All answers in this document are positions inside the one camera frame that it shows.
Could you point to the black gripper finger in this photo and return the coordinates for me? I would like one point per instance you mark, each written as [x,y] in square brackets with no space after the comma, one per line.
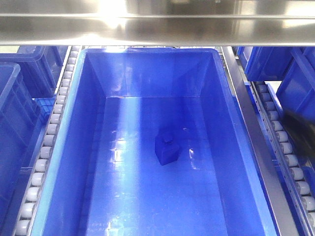
[302,132]

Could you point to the right white roller track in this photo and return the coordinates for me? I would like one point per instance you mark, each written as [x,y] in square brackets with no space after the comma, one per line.
[293,174]

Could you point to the white roller track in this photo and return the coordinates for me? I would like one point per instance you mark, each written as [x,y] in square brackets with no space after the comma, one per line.
[33,192]
[293,174]

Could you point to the blue bin at right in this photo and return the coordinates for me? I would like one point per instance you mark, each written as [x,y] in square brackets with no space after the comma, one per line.
[297,90]

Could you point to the blue bin upper right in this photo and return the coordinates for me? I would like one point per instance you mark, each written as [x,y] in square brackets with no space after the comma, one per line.
[265,63]

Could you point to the large blue plastic bin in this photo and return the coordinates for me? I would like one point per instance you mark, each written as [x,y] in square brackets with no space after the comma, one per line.
[104,177]

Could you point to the blue bin upper left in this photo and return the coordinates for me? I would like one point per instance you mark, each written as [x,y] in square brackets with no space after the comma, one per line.
[40,66]

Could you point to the blue bin at left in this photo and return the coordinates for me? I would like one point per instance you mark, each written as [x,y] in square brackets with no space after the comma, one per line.
[17,121]

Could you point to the left white roller track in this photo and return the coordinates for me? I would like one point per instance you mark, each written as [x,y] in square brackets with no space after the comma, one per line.
[33,192]

